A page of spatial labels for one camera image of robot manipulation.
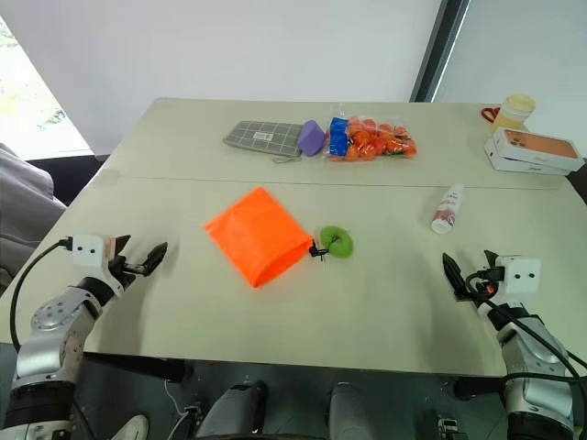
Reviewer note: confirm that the blue box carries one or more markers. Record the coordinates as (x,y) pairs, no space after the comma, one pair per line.
(338,135)

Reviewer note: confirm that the black table bracket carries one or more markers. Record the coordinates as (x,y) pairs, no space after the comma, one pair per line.
(477,388)
(137,366)

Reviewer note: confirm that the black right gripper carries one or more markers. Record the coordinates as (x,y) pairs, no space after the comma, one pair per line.
(486,284)

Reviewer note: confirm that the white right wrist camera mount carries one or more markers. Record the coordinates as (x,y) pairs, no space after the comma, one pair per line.
(520,274)

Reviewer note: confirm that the phone box with orange top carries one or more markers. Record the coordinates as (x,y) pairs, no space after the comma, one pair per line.
(536,146)

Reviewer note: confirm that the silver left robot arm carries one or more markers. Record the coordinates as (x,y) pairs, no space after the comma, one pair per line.
(50,321)

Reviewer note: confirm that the dark window frame post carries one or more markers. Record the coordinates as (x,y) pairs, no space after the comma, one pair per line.
(440,46)

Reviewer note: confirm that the black low cabinet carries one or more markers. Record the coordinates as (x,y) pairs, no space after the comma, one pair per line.
(69,176)

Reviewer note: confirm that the red scissors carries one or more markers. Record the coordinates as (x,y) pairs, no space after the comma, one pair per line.
(490,113)

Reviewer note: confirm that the white shoe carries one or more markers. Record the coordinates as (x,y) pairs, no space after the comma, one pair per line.
(133,428)

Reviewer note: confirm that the white phone box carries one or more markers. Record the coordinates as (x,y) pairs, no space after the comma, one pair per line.
(504,162)

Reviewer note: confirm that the purple rounded block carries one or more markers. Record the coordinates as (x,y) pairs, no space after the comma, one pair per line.
(311,137)

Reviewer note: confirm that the grey checked fabric pouch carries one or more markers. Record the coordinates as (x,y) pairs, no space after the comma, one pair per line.
(261,135)

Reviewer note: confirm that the black chair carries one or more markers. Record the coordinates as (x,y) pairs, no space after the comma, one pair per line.
(579,183)

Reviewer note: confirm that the bag of orange snacks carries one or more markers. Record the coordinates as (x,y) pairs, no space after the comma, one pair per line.
(380,142)

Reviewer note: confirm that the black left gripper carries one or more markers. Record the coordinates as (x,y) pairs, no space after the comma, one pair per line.
(121,270)

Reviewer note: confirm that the yellow lidded cup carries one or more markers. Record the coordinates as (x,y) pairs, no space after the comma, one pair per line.
(513,114)

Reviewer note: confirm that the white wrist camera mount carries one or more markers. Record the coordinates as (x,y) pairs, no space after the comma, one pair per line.
(520,274)
(89,249)

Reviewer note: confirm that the white bottle with red print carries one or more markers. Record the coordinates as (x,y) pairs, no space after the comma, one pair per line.
(448,208)

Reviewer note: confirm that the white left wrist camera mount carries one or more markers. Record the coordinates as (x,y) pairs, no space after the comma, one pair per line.
(89,249)

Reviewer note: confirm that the grey fabric sofa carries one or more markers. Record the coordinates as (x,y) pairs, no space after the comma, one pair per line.
(23,206)

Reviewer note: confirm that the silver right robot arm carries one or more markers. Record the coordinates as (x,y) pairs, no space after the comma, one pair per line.
(532,366)

